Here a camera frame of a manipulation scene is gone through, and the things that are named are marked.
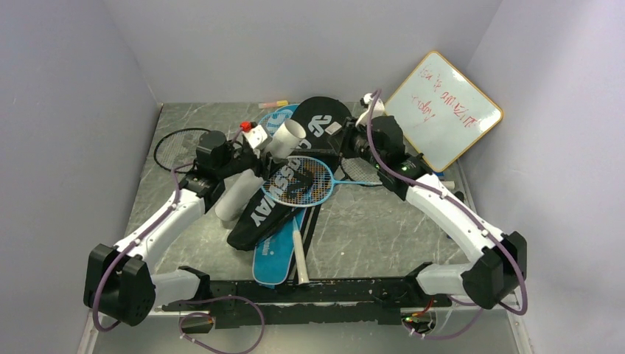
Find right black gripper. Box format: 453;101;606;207
327;117;385;170

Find white shuttlecock tube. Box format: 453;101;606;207
215;119;306;223

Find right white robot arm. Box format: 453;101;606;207
322;117;527;309

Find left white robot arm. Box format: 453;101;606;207
84;124;306;331

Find black racket right head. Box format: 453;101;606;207
340;158;382;186

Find black racket head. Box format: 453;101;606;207
340;158;382;186
153;128;209;173

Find black racket left head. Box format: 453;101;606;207
153;128;209;173

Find black racket cover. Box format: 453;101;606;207
226;96;354;252

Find orange yellow marker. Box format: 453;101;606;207
258;100;289;109

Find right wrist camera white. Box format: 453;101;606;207
356;92;385;126

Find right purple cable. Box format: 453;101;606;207
363;88;529;341

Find whiteboard with orange frame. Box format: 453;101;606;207
385;51;504;172

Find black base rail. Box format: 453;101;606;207
162;277;451;329

